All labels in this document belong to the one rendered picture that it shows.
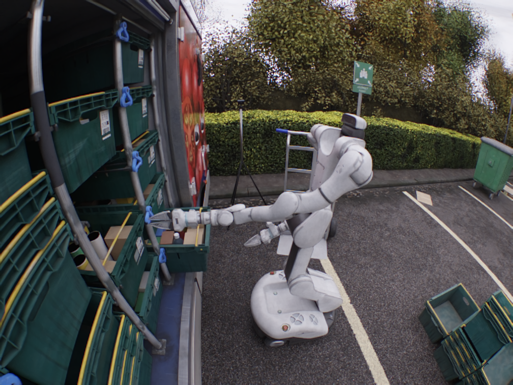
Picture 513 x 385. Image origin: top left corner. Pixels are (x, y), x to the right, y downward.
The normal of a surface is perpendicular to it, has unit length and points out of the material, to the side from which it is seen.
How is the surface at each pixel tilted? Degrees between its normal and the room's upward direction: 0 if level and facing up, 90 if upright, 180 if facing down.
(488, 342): 70
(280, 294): 0
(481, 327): 75
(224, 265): 0
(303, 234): 83
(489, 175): 94
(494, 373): 21
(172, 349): 0
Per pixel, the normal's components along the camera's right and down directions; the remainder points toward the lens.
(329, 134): 0.13, 0.48
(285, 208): -0.61, 0.08
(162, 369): 0.00, -0.87
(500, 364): -0.35, -0.80
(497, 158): -0.98, 0.15
